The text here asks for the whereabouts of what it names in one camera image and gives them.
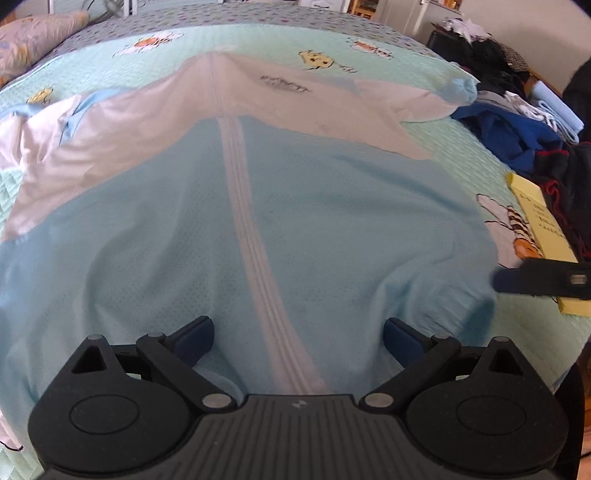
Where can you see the wooden chair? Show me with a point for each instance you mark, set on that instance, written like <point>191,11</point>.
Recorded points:
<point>364,7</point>

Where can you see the grey white striped cloth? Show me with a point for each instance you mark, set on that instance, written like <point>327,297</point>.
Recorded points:
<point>512,99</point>

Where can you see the black red-trimmed garment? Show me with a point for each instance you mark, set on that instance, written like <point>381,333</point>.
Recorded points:
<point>572,170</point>

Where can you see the floral satin duvet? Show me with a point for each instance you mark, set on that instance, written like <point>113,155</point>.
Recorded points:
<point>27,41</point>

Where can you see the dark blue garment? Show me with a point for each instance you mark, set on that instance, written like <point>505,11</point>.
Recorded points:
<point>508,134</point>

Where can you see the green bee-print quilted bedspread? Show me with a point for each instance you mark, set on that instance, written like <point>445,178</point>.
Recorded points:
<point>461,184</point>

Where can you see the white crumpled cloth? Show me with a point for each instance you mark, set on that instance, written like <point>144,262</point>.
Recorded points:
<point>464,27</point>

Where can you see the light blue folded cloth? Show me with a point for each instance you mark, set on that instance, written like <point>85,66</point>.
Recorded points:
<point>556,108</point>

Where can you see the yellow paper sheet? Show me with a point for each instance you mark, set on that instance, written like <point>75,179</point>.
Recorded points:
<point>540,217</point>

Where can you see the light blue and white jacket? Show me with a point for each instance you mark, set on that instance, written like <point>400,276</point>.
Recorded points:
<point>295,207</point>

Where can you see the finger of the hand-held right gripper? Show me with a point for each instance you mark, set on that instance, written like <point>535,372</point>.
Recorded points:
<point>545,277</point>

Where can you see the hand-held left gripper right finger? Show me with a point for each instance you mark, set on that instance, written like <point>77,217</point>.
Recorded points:
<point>401,344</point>

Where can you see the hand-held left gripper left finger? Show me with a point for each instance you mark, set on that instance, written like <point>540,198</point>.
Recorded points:
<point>196,341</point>

